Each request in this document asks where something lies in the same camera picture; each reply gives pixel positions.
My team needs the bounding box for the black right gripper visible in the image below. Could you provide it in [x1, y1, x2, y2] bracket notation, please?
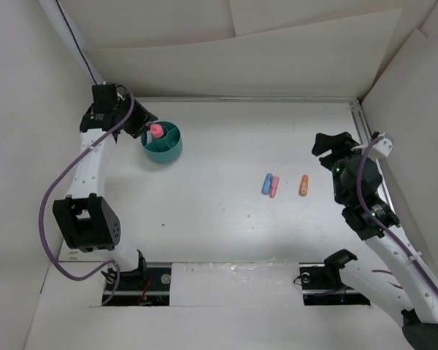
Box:
[312, 132, 374, 204]

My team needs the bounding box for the pink capped clear tube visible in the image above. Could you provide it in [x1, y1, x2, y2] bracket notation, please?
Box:
[150, 123, 165, 139]

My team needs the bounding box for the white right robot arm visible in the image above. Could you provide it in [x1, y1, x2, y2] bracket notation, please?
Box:
[312, 132, 438, 349]

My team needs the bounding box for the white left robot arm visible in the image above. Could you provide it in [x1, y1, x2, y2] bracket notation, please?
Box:
[52, 83, 157, 289]

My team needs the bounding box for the teal round desk organizer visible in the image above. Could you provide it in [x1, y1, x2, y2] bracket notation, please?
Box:
[140, 121, 183, 164]

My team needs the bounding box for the orange highlighter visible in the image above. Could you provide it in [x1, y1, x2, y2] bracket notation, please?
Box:
[299, 174, 309, 197]

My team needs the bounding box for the pink highlighter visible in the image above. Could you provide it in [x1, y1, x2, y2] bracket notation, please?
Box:
[269, 176, 280, 198]

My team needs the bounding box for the blue highlighter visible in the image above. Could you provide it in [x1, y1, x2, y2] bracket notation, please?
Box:
[261, 173, 273, 195]

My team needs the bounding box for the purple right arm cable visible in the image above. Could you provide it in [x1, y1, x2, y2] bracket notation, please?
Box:
[356, 136, 438, 314]

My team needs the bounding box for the aluminium rail right side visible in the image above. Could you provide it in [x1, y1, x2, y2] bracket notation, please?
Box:
[349, 100, 395, 212]

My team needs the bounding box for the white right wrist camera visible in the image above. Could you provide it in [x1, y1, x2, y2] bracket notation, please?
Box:
[369, 133, 393, 160]

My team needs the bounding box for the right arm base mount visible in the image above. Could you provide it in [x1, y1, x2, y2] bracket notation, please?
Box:
[293, 262, 371, 306]

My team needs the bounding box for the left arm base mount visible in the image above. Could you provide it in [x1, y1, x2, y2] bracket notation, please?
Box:
[101, 263, 172, 307]

